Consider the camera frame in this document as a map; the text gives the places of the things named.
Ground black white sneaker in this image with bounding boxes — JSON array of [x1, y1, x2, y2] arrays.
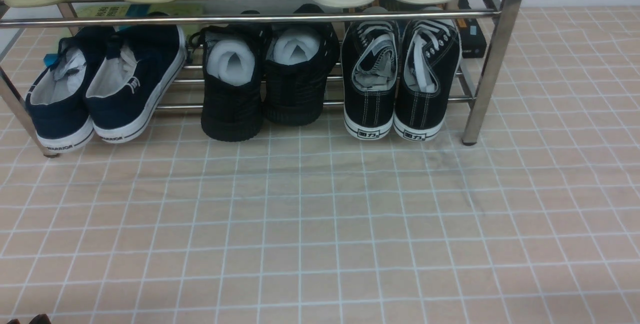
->
[[340, 19, 400, 141], [393, 18, 462, 142]]

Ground silver metal shoe rack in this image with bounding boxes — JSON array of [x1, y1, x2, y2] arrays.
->
[[1, 0, 522, 158]]

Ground black knit shoe right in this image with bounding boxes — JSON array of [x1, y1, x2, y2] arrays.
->
[[263, 22, 339, 126]]

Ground black knit shoe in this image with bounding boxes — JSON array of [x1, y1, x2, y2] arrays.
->
[[189, 23, 272, 142], [263, 22, 339, 126]]

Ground black knit shoe left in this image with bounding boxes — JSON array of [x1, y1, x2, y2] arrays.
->
[[189, 23, 272, 142]]

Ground black book with orange text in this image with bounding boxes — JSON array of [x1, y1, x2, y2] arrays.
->
[[346, 0, 488, 59]]

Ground navy canvas shoe right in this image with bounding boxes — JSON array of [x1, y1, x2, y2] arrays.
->
[[84, 24, 188, 143]]

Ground navy canvas shoe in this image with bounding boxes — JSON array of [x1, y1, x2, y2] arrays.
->
[[25, 26, 115, 153], [84, 24, 188, 143]]

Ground navy canvas shoe left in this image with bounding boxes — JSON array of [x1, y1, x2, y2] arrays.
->
[[25, 26, 115, 153]]

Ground dark object bottom left corner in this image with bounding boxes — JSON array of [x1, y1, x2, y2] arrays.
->
[[6, 314, 51, 324]]

